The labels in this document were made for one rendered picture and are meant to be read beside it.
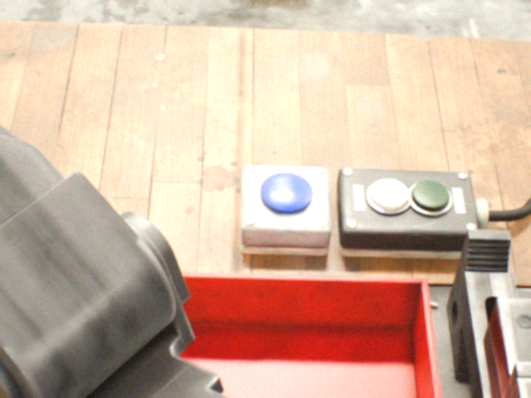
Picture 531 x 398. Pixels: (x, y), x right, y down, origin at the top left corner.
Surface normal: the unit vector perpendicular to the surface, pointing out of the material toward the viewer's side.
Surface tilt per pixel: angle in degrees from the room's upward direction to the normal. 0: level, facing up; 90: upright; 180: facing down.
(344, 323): 90
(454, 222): 0
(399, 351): 0
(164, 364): 23
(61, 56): 0
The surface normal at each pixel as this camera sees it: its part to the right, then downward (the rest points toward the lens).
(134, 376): -0.26, -0.81
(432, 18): 0.05, -0.67
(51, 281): 0.38, -0.39
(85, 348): 0.69, 0.10
